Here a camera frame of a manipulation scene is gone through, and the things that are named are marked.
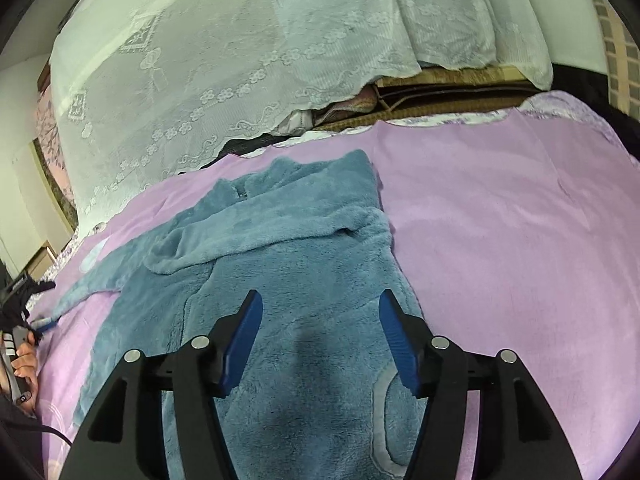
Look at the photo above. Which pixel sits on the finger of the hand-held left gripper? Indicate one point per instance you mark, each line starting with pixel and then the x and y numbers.
pixel 44 324
pixel 42 287

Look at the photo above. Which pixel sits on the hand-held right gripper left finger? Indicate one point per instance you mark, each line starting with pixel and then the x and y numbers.
pixel 240 340

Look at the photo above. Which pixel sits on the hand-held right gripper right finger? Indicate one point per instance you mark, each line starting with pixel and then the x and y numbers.
pixel 400 340

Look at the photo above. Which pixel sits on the blue fleece garment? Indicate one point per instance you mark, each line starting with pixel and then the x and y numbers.
pixel 300 260

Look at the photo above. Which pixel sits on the person's left forearm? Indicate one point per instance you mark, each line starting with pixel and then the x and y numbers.
pixel 17 445

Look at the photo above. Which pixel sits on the person's left hand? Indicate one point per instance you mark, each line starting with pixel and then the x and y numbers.
pixel 26 367

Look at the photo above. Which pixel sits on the wooden furniture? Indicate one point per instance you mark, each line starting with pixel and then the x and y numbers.
pixel 44 257

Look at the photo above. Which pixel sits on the pink floral cloth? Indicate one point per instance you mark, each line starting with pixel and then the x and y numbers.
pixel 52 145

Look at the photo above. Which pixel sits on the dark cloth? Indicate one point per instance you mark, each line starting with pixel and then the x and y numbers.
pixel 242 144

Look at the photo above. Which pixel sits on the pink folded blanket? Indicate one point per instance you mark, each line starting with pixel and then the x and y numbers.
pixel 350 102

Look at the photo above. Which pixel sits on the brown patterned folded blanket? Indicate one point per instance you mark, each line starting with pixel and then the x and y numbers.
pixel 450 87

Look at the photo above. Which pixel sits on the white lace cover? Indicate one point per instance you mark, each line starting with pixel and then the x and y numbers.
pixel 225 60

